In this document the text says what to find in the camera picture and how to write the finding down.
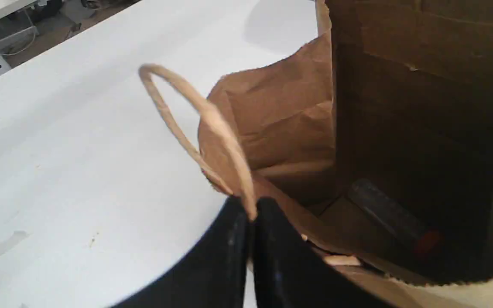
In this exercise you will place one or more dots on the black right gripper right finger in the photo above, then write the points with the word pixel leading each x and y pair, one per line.
pixel 289 274

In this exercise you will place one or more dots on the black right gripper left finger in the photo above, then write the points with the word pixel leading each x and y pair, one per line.
pixel 211 275

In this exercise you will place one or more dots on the clear tube orange cap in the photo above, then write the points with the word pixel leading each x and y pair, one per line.
pixel 406 228

